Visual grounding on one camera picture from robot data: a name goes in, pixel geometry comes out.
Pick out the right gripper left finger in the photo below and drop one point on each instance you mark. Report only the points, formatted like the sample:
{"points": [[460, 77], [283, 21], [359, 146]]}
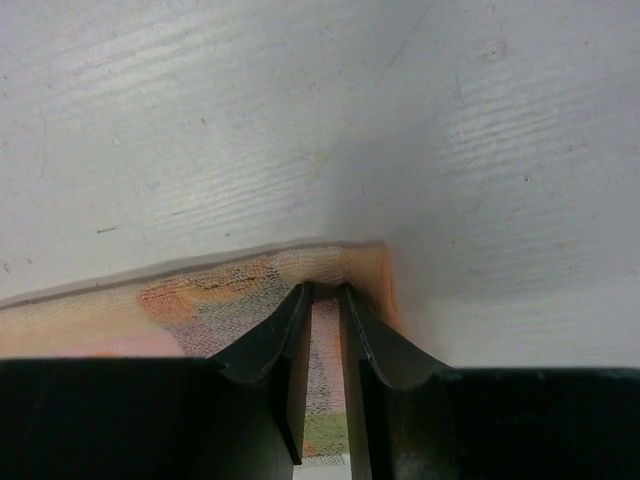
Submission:
{"points": [[238, 414]]}

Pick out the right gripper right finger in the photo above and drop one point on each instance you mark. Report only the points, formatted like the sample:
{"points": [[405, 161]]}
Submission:
{"points": [[411, 416]]}

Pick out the colourful polka dot towel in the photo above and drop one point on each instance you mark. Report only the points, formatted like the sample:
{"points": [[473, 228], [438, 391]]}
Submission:
{"points": [[198, 314]]}

